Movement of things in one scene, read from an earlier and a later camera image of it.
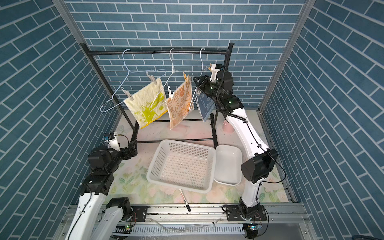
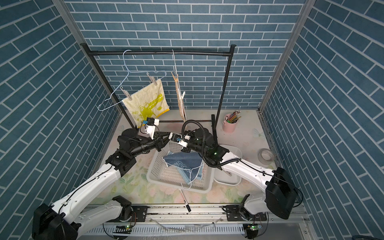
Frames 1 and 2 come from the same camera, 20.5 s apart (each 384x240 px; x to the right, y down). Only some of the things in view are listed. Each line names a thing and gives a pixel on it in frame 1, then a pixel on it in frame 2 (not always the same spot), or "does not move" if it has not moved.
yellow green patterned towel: [149, 105] does not move
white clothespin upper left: [151, 77] does not move
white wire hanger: [199, 80] -> [190, 172]
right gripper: [206, 82] -> [187, 150]
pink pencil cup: [227, 127] does not move
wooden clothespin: [187, 78] -> [175, 78]
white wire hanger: [172, 72] -> [178, 85]
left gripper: [133, 151] -> [158, 142]
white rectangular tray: [227, 165] does not move
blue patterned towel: [205, 105] -> [189, 164]
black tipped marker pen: [184, 200] does not move
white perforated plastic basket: [183, 165] does not move
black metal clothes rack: [226, 52] does not move
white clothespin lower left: [127, 93] does not move
